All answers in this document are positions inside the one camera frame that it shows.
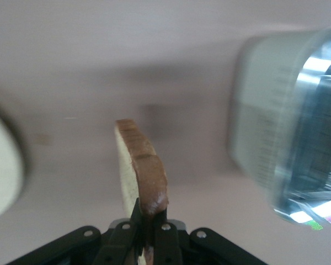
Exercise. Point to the white plate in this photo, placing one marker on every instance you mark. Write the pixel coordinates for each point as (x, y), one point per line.
(2, 165)

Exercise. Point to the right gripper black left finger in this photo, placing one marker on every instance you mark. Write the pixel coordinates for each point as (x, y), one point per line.
(104, 248)

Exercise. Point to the chrome and beige toaster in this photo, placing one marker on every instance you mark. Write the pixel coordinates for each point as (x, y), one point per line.
(264, 124)

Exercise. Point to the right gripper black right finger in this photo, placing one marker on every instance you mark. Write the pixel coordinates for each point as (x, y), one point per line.
(182, 248)

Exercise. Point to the brown crust bread slice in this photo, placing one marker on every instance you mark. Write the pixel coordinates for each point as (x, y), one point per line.
(149, 176)

